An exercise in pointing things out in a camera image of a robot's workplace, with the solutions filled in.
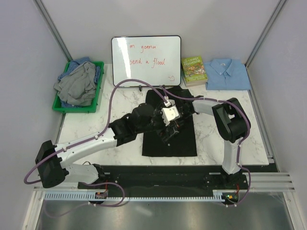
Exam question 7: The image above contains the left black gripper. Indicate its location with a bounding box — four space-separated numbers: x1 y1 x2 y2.
137 102 178 141

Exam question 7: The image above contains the black long sleeve shirt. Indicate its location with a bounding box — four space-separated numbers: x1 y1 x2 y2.
142 86 197 157

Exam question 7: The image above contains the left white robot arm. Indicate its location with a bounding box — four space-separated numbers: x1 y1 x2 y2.
35 103 182 188

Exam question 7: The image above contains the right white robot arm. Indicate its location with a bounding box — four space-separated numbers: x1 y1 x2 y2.
181 97 251 189

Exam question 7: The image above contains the green treehouse book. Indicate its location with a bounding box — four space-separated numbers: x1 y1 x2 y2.
181 56 208 87

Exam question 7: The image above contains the folded light blue shirt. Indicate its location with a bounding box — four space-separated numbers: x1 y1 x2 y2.
204 58 251 91

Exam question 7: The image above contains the white whiteboard with red writing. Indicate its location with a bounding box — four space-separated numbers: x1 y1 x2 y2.
111 35 181 86

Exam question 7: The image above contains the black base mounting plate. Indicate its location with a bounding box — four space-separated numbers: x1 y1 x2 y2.
76 164 248 197

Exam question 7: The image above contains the grey crumpled shirt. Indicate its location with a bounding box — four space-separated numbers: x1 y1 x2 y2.
54 62 96 106

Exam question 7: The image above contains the green plastic bin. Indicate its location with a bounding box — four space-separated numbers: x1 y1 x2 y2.
52 61 105 113

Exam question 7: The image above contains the blue checked shirt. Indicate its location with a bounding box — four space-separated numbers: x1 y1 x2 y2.
57 57 102 108

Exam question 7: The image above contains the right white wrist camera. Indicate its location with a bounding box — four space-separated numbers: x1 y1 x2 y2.
164 96 175 107

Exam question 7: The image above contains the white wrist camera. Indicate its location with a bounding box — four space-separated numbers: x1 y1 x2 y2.
164 96 175 107
161 106 180 126

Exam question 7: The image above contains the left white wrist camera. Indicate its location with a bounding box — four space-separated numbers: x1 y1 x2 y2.
161 106 180 126

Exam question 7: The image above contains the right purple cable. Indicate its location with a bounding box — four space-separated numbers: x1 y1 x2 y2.
159 86 252 208

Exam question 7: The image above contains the light blue cable duct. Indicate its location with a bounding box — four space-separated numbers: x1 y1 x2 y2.
43 190 237 202

